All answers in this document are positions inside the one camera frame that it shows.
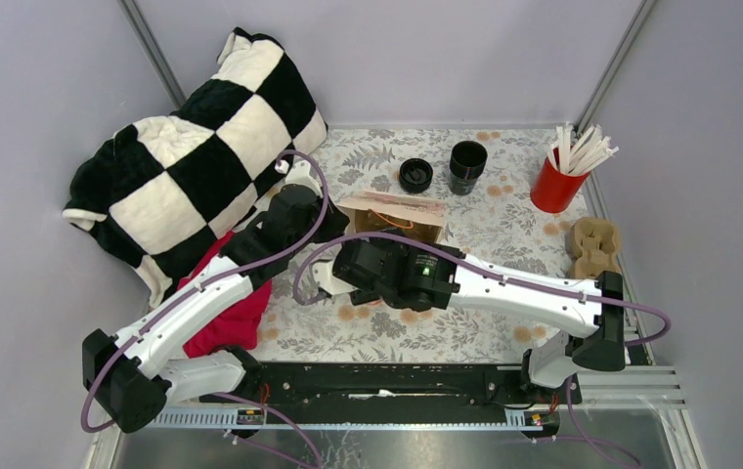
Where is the peach paper bag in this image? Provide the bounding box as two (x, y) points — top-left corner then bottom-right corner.
(336, 191), (447, 242)

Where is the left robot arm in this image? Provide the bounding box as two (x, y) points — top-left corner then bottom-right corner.
(80, 183), (348, 433)

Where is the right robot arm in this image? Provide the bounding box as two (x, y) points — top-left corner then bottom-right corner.
(311, 234), (626, 403)

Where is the stack of black lids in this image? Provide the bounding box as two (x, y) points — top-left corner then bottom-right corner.
(398, 158), (434, 194)

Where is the floral tablecloth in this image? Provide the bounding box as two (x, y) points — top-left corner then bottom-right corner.
(254, 129), (602, 363)

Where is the stack of black cups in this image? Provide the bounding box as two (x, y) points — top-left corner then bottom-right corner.
(449, 141), (488, 195)

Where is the red cup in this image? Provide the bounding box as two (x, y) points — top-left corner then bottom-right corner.
(530, 157), (590, 214)

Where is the black white checkered blanket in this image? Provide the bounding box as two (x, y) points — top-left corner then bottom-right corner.
(62, 28), (328, 307)

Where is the brown cardboard cup carrier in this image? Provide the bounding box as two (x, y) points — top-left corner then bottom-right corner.
(568, 217), (622, 279)

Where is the white paper straws bundle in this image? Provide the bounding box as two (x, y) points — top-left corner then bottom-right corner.
(545, 123), (619, 176)

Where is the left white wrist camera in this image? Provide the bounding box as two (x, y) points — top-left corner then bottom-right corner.
(274, 159), (323, 197)

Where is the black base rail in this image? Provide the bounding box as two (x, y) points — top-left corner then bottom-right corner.
(234, 362), (582, 427)

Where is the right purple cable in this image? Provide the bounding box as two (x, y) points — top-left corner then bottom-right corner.
(291, 232), (672, 469)

